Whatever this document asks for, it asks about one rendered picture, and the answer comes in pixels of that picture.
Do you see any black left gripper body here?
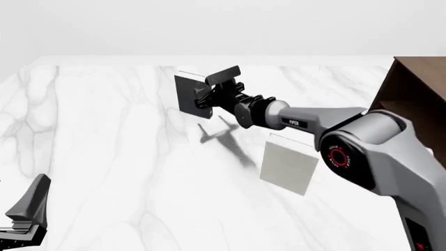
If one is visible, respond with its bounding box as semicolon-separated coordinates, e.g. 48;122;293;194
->
0;220;49;248

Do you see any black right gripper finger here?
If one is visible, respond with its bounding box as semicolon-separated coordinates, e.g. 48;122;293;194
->
192;81;215;98
194;95;219;109

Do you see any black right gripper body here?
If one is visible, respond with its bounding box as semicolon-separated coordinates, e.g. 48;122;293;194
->
210;79;247;114

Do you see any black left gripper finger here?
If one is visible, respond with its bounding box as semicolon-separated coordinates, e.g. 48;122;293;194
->
4;173;52;229

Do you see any dark grey book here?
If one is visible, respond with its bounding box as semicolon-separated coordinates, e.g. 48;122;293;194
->
174;69;215;120

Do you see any pale grey book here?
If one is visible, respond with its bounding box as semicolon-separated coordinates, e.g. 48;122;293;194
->
259;132;320;197

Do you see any brown wooden shelf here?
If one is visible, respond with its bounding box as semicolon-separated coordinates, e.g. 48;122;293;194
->
368;55;446;169

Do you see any small flat plate on stalk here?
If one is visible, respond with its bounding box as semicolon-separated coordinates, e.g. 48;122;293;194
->
204;65;242;87

